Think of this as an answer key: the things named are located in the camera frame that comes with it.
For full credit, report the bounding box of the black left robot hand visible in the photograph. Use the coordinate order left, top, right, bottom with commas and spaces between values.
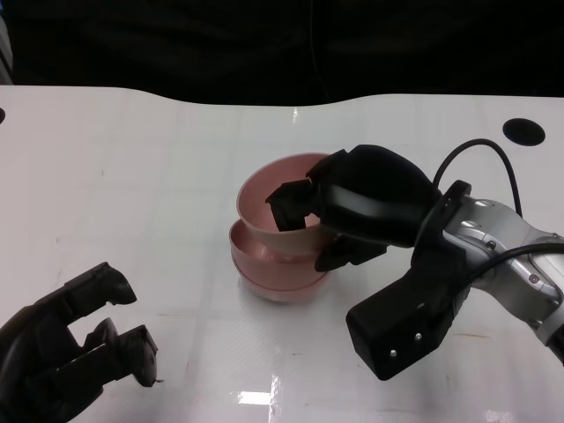
0, 262, 160, 423

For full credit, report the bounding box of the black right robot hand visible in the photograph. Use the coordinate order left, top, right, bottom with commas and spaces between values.
265, 144, 443, 273

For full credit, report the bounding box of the pink plastic bowl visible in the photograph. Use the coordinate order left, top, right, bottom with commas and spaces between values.
235, 152, 336, 255
228, 219, 330, 290
233, 259, 330, 304

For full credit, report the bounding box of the black backdrop cloth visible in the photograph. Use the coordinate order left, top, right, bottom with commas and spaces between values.
0, 0, 564, 107

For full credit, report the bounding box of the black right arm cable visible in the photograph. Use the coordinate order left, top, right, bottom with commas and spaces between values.
431, 138, 564, 283

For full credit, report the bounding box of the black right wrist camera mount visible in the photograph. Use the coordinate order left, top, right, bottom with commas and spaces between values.
345, 228, 472, 382

